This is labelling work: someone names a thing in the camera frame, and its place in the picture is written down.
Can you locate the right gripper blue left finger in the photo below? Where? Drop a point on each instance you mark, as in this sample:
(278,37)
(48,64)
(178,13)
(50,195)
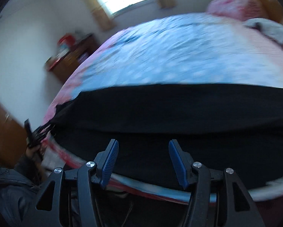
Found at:
(105,162)

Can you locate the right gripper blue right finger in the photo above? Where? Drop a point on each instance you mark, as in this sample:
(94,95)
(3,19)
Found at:
(181,162)

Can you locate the black pants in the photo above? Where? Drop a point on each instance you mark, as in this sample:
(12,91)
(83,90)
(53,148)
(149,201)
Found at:
(219,125)

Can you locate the person left hand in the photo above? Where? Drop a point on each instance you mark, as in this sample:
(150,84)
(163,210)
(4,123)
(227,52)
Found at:
(35,153)

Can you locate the brown wooden wardrobe door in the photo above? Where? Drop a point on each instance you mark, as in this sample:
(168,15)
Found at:
(12,140)

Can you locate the person dark jacket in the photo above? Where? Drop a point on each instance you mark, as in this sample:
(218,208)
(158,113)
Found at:
(28,200)

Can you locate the wooden desk with drawers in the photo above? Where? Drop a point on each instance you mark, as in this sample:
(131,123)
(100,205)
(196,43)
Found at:
(63,67)

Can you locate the red gift bag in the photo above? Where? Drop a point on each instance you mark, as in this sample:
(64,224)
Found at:
(67,41)

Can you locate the blue pink polka-dot bedsheet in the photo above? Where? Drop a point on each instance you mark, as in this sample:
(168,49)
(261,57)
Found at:
(193,48)

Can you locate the left yellow curtain far window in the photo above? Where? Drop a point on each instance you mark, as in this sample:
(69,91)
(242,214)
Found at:
(101,15)

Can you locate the grey patterned pillow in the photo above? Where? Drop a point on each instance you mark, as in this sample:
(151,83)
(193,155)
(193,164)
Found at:
(268,28)

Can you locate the folded pink floral blanket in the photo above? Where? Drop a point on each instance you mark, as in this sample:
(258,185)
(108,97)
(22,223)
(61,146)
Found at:
(241,10)

